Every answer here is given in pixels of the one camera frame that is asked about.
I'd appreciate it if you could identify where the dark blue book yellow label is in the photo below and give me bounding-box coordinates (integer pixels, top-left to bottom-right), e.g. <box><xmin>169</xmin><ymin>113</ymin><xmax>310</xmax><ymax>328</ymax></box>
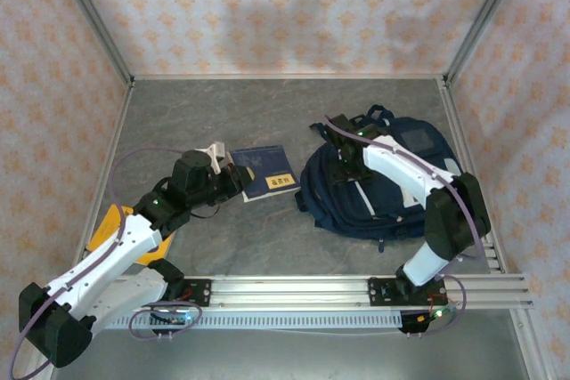
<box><xmin>231</xmin><ymin>144</ymin><xmax>300</xmax><ymax>204</ymax></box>

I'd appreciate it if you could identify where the navy blue backpack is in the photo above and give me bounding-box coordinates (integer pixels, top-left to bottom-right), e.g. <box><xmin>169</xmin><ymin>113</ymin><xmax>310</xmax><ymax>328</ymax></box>
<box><xmin>294</xmin><ymin>103</ymin><xmax>464</xmax><ymax>253</ymax></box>

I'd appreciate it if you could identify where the small black controller board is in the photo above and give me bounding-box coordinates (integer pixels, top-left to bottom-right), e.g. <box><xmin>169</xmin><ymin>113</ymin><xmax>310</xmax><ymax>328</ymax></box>
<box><xmin>398</xmin><ymin>306</ymin><xmax>458</xmax><ymax>336</ymax></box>
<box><xmin>149</xmin><ymin>311</ymin><xmax>198</xmax><ymax>337</ymax></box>

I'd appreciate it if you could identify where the grey metal panel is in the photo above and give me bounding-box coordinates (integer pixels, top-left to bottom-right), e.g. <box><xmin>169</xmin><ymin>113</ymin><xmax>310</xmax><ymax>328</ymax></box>
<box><xmin>51</xmin><ymin>328</ymin><xmax>531</xmax><ymax>380</ymax></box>

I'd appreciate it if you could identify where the aluminium side rail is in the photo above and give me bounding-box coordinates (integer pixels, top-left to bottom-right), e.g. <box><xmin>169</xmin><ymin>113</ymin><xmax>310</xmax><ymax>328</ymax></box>
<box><xmin>438</xmin><ymin>79</ymin><xmax>509</xmax><ymax>274</ymax></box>
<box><xmin>70</xmin><ymin>81</ymin><xmax>134</xmax><ymax>275</ymax></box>

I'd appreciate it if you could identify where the aluminium back rail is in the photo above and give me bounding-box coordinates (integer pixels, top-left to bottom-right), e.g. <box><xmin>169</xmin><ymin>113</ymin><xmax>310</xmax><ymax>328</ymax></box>
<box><xmin>131</xmin><ymin>73</ymin><xmax>448</xmax><ymax>83</ymax></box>

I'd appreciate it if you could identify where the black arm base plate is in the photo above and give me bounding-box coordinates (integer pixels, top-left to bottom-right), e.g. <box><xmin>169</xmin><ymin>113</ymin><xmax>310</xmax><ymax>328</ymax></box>
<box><xmin>368</xmin><ymin>277</ymin><xmax>448</xmax><ymax>308</ymax></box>
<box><xmin>131</xmin><ymin>279</ymin><xmax>212</xmax><ymax>309</ymax></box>

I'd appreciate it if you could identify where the aluminium front rail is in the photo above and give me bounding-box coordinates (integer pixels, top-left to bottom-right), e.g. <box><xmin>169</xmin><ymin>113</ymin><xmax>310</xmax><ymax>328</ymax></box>
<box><xmin>95</xmin><ymin>273</ymin><xmax>534</xmax><ymax>311</ymax></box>

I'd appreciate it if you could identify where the white slotted cable duct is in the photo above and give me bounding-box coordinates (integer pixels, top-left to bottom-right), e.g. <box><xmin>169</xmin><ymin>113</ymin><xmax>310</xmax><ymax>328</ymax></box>
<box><xmin>102</xmin><ymin>311</ymin><xmax>404</xmax><ymax>330</ymax></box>

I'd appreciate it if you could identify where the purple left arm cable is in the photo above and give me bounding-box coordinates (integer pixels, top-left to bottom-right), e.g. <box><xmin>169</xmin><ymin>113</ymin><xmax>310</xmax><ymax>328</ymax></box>
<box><xmin>8</xmin><ymin>144</ymin><xmax>204</xmax><ymax>380</ymax></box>

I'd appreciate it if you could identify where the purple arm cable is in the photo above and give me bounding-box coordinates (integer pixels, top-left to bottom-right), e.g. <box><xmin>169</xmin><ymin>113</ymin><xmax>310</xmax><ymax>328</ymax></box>
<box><xmin>8</xmin><ymin>144</ymin><xmax>204</xmax><ymax>380</ymax></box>
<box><xmin>324</xmin><ymin>115</ymin><xmax>489</xmax><ymax>337</ymax></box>

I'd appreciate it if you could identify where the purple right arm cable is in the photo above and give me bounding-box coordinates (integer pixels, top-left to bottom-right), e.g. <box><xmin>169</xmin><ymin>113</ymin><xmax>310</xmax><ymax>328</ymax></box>
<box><xmin>324</xmin><ymin>115</ymin><xmax>489</xmax><ymax>337</ymax></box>

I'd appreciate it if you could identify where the aluminium frame post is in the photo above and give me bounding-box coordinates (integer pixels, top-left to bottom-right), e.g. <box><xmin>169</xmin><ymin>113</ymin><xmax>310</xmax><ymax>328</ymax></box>
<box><xmin>47</xmin><ymin>0</ymin><xmax>135</xmax><ymax>87</ymax></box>
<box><xmin>443</xmin><ymin>0</ymin><xmax>532</xmax><ymax>87</ymax></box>

